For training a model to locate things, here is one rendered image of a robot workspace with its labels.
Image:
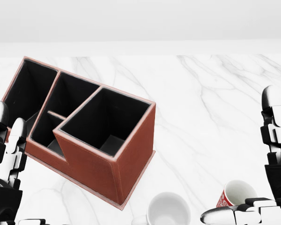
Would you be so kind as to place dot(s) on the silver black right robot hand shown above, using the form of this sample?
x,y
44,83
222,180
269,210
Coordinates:
x,y
275,164

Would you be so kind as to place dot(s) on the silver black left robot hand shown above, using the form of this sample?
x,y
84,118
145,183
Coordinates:
x,y
4,187

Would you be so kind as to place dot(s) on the red patterned mug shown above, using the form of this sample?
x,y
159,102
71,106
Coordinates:
x,y
238,192

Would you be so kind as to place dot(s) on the red-brown desk caddy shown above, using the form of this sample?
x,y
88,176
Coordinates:
x,y
89,164

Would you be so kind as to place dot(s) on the white mug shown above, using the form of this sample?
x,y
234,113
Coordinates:
x,y
168,208

